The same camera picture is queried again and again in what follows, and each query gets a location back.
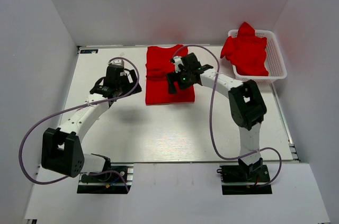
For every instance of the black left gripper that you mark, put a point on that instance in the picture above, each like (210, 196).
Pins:
(134, 78)

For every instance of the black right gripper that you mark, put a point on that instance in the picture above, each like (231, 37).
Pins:
(174, 77)

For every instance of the red t shirt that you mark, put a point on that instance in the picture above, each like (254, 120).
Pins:
(158, 65)

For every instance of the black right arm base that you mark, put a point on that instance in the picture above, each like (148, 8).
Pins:
(235, 182)

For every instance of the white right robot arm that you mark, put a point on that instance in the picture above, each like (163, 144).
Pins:
(247, 107)

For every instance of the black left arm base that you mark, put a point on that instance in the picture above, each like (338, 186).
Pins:
(109, 183)

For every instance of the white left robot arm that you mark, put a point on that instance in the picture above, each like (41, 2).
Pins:
(62, 147)

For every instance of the red t shirts in basket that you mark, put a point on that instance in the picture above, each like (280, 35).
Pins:
(246, 52)

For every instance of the blue table corner label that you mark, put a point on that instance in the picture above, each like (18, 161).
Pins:
(88, 51)

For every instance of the white plastic basket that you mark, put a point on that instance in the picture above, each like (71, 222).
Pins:
(274, 63)

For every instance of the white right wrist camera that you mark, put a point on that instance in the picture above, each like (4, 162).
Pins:
(178, 63)

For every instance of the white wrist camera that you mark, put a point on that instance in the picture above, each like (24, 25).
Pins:
(178, 63)
(116, 62)

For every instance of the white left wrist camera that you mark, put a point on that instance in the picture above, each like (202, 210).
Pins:
(116, 62)

